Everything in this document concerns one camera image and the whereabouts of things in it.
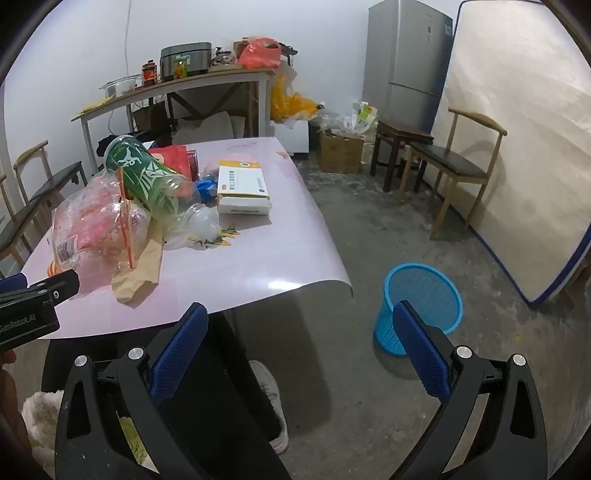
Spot beige mattress with blue edge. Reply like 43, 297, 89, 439
429, 0, 591, 305

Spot yellow paper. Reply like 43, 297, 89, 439
78, 97, 116, 114

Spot cardboard sheet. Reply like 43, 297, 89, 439
173, 111, 245, 144

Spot blue wrapper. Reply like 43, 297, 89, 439
194, 178, 220, 204

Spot brown paper bag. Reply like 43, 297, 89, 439
112, 237, 163, 304

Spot clear plastic bags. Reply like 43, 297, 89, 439
318, 108, 356, 137

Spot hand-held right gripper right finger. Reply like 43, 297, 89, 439
383, 300, 548, 480

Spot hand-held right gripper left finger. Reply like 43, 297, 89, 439
54, 302, 291, 480

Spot wooden chair with dark seat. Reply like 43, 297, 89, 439
399, 107, 508, 241
13, 141, 88, 204
0, 175, 51, 268

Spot green label plastic bottle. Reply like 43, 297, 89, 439
105, 136, 222, 250

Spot white green packaging bag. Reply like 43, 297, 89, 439
353, 102, 378, 134

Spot person's white shoe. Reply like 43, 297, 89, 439
249, 360, 289, 454

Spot dark brown wooden stool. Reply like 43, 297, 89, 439
369, 120, 435, 192

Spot cardboard box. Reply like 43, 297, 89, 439
318, 131, 365, 175

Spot white wall cable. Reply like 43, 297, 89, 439
123, 0, 133, 77

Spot white medicine box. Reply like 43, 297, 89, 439
217, 160, 272, 215

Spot yellow plastic bag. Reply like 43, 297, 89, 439
270, 76, 319, 123

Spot blue plastic wastebasket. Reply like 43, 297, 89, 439
373, 263, 463, 357

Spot red metal can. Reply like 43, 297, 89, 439
148, 145, 199, 181

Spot white-framed wooden side table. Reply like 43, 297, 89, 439
71, 65, 273, 174

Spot silver rice cooker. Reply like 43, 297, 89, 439
159, 42, 213, 81

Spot orange-red plastic bag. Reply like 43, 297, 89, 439
237, 38, 282, 70

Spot metal pot with lid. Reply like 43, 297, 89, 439
212, 46, 238, 68

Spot clear glass bowl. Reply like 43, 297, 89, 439
99, 75, 141, 99

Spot red printed snack bag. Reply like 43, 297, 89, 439
50, 174, 153, 273

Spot white fluffy cloth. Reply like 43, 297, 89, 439
21, 390, 65, 467

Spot silver refrigerator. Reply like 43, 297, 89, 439
361, 0, 454, 134

